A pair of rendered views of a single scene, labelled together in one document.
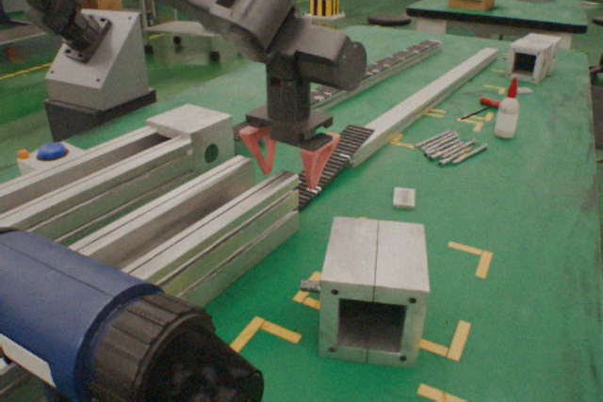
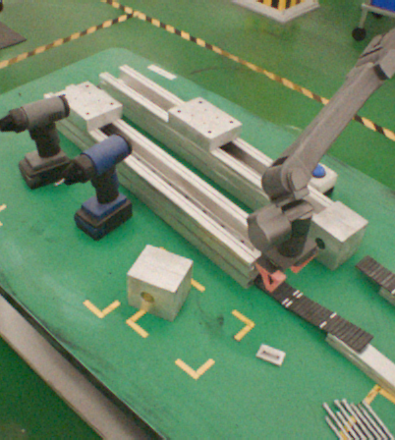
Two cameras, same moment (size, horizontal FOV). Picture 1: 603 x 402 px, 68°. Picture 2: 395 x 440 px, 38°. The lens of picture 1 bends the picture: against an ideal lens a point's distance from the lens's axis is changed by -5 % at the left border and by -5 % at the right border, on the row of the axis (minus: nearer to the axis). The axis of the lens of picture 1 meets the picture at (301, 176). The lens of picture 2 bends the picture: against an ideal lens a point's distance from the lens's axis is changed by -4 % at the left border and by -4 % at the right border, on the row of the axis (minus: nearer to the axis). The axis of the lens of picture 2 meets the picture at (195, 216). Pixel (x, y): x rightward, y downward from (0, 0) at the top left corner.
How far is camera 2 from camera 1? 1.14 m
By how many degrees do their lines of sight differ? 78
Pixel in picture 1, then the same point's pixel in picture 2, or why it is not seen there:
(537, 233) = (207, 419)
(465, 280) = (176, 352)
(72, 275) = (97, 148)
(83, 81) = not seen: outside the picture
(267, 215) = (227, 253)
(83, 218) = (248, 191)
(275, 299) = not seen: hidden behind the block
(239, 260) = (209, 250)
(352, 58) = (257, 233)
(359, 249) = (162, 261)
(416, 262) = (145, 277)
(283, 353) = not seen: hidden behind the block
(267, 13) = (268, 180)
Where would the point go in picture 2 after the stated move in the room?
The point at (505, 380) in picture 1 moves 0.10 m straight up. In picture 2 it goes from (108, 333) to (105, 302)
